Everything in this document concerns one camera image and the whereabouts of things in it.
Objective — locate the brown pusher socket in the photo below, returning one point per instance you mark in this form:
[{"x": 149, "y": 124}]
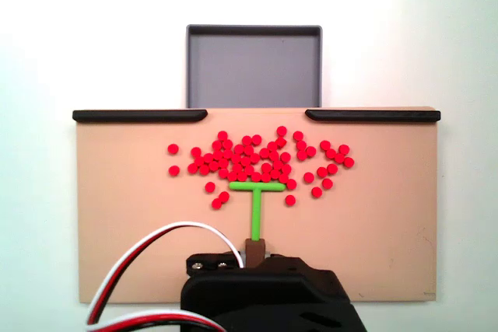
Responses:
[{"x": 254, "y": 252}]

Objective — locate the red round granule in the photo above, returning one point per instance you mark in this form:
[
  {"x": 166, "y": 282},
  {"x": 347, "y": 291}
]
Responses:
[
  {"x": 198, "y": 160},
  {"x": 246, "y": 140},
  {"x": 321, "y": 172},
  {"x": 272, "y": 147},
  {"x": 332, "y": 168},
  {"x": 208, "y": 158},
  {"x": 344, "y": 149},
  {"x": 173, "y": 149},
  {"x": 204, "y": 169},
  {"x": 281, "y": 130},
  {"x": 217, "y": 145},
  {"x": 256, "y": 139},
  {"x": 277, "y": 165},
  {"x": 285, "y": 157},
  {"x": 280, "y": 142},
  {"x": 223, "y": 172},
  {"x": 290, "y": 200},
  {"x": 238, "y": 149},
  {"x": 348, "y": 162},
  {"x": 327, "y": 183},
  {"x": 222, "y": 136},
  {"x": 331, "y": 153},
  {"x": 218, "y": 154},
  {"x": 316, "y": 192},
  {"x": 217, "y": 203},
  {"x": 265, "y": 152},
  {"x": 247, "y": 170},
  {"x": 256, "y": 176},
  {"x": 266, "y": 168},
  {"x": 223, "y": 163},
  {"x": 298, "y": 136},
  {"x": 232, "y": 176},
  {"x": 254, "y": 158},
  {"x": 227, "y": 152},
  {"x": 240, "y": 169},
  {"x": 223, "y": 196},
  {"x": 325, "y": 145},
  {"x": 174, "y": 170},
  {"x": 248, "y": 151},
  {"x": 339, "y": 158},
  {"x": 286, "y": 169},
  {"x": 291, "y": 184},
  {"x": 227, "y": 144},
  {"x": 301, "y": 145},
  {"x": 245, "y": 161},
  {"x": 213, "y": 166},
  {"x": 302, "y": 155},
  {"x": 310, "y": 151},
  {"x": 283, "y": 177},
  {"x": 274, "y": 155},
  {"x": 308, "y": 177},
  {"x": 274, "y": 173},
  {"x": 236, "y": 159},
  {"x": 210, "y": 187},
  {"x": 192, "y": 168},
  {"x": 196, "y": 152},
  {"x": 265, "y": 177}
]

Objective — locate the green T-shaped pusher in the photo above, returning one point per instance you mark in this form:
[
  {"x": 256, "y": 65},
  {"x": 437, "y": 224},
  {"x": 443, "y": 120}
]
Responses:
[{"x": 256, "y": 211}]

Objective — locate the tan flat board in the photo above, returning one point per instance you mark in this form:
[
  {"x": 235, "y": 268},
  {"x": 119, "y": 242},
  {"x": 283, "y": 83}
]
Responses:
[{"x": 350, "y": 231}]

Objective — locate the grey plastic tray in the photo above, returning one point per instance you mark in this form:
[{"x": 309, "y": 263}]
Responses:
[{"x": 253, "y": 71}]

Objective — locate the black edge rail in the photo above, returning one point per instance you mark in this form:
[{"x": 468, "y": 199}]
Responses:
[
  {"x": 373, "y": 116},
  {"x": 136, "y": 116}
]

